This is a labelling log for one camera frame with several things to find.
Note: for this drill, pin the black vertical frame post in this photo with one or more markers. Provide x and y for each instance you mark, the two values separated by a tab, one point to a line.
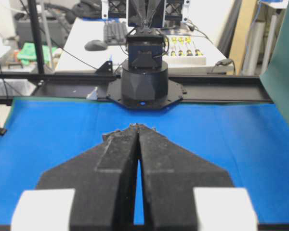
36	34

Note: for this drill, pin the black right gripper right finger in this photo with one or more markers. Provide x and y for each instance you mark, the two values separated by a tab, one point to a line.
184	192

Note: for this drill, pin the green board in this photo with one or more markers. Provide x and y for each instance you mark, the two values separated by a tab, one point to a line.
276	78

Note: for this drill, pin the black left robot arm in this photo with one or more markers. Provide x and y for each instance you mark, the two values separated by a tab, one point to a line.
144	82

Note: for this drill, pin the screwdriver set in tray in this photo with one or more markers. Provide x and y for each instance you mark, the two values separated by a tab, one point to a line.
183	50

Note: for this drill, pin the black aluminium frame rail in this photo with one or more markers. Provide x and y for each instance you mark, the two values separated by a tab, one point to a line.
197	89

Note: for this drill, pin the blue table cloth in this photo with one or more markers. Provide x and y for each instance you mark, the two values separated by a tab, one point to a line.
251	141

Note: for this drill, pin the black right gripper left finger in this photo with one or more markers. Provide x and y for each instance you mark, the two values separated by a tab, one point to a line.
89	192

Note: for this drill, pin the black keyboard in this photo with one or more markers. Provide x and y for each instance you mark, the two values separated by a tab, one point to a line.
115	33

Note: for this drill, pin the green cloth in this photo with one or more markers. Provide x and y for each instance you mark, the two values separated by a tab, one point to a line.
27	55

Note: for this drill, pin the black computer mouse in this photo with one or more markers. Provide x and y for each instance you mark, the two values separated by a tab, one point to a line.
95	45

